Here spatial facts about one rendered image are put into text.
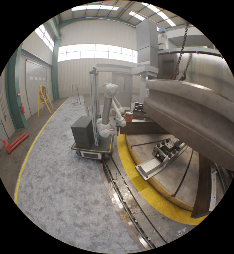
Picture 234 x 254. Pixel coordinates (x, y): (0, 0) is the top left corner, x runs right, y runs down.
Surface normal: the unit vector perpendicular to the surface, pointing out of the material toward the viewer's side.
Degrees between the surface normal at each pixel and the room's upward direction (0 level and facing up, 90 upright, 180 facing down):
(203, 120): 90
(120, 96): 90
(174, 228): 0
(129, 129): 90
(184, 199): 0
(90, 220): 0
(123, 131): 90
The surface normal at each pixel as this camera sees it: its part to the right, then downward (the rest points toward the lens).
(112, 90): 0.40, 0.36
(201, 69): -0.91, 0.18
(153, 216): 0.03, -0.87
